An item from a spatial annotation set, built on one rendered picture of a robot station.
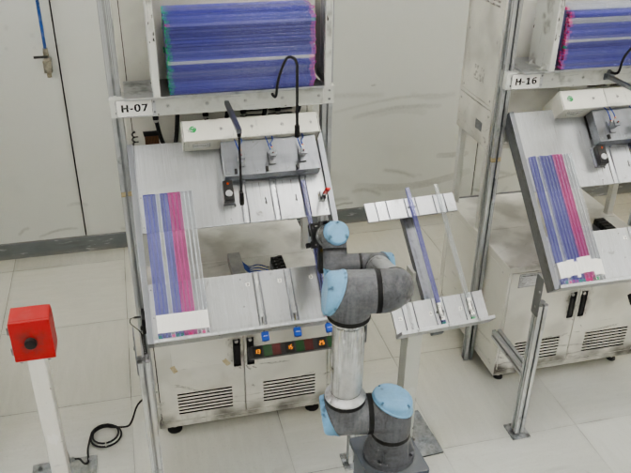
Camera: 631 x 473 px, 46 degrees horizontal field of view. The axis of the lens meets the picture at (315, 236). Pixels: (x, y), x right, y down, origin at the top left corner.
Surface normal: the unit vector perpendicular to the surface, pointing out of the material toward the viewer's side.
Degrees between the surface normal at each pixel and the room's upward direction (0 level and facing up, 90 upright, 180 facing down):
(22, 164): 90
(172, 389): 90
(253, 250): 0
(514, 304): 90
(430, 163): 90
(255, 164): 42
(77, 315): 0
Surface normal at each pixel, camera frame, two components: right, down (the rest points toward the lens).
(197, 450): 0.01, -0.88
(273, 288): 0.17, -0.33
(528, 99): 0.24, 0.48
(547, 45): -0.97, 0.11
